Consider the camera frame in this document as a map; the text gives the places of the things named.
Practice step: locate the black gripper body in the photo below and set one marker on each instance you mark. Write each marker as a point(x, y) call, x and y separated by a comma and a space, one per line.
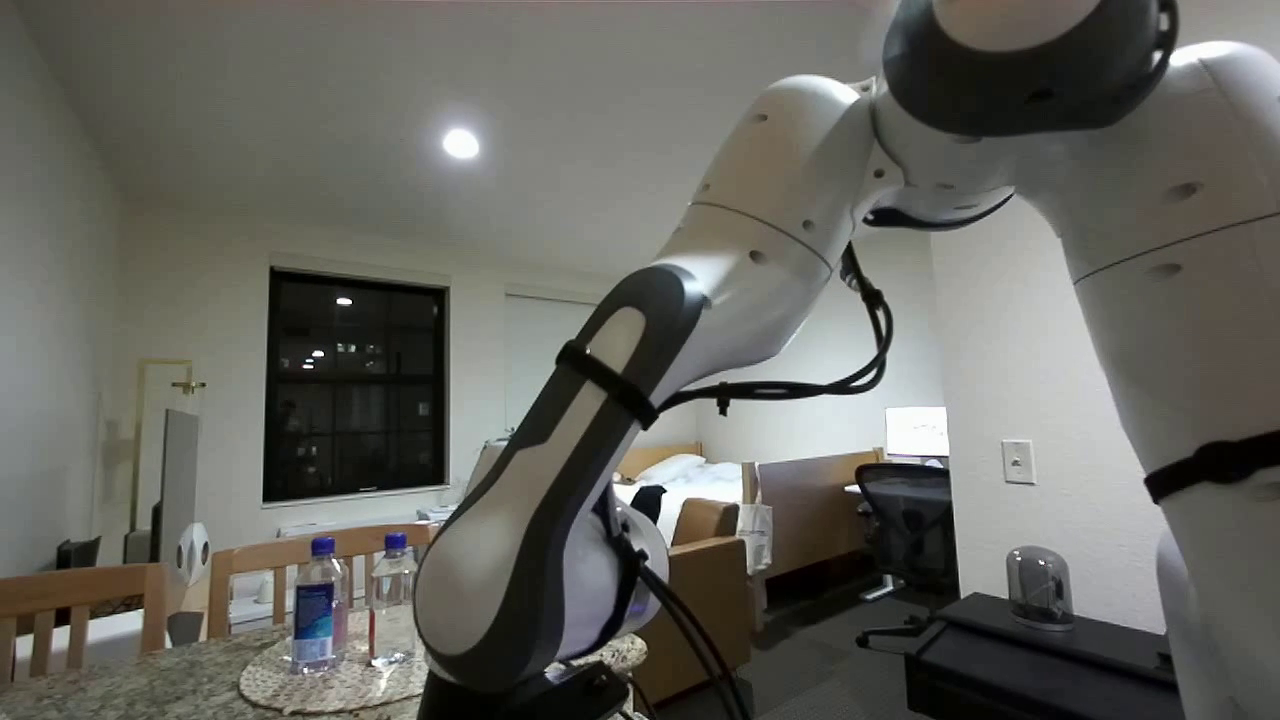
point(521, 696)

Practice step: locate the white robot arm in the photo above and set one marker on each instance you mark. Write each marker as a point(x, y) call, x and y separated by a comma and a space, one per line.
point(747, 224)

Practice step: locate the clear water bottle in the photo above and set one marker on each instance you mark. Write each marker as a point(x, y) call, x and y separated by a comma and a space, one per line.
point(394, 604)

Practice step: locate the round glass plate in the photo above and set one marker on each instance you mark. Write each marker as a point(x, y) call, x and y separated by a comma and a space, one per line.
point(320, 687)

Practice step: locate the tan armchair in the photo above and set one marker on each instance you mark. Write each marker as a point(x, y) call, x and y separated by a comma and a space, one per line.
point(700, 602)

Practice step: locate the water bottle blue label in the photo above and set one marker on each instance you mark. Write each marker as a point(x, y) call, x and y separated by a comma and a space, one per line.
point(317, 615)

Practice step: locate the bed with white bedding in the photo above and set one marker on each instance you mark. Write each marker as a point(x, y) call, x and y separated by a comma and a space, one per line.
point(700, 476)

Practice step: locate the wooden chair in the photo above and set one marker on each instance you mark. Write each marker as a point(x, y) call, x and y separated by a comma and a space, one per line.
point(80, 585)
point(265, 550)

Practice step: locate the white window blind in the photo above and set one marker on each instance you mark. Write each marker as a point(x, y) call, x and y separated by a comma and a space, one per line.
point(543, 363)

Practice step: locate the wooden desk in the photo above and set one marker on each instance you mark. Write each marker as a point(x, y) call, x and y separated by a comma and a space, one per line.
point(807, 504)

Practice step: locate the dark window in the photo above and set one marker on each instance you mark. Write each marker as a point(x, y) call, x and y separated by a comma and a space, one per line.
point(352, 387)

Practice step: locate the small white device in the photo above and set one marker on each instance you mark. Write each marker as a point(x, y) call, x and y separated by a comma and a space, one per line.
point(192, 550)

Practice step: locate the tall grey panel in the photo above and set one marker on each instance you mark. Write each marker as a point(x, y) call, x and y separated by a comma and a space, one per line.
point(177, 473)

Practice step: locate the black office chair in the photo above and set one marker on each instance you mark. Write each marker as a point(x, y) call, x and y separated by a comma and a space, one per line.
point(905, 526)

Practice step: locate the white laptop screen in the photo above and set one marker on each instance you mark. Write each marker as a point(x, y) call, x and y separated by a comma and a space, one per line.
point(916, 430)

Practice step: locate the black equipment case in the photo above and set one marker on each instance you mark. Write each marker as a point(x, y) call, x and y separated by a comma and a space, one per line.
point(1041, 663)

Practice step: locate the grey cylindrical device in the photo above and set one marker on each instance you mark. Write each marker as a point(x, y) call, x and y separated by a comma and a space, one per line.
point(1041, 583)

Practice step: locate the round ceiling light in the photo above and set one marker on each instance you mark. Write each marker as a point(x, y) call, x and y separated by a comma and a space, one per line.
point(460, 142)

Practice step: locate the white light switch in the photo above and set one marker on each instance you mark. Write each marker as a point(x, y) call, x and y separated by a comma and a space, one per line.
point(1018, 463)

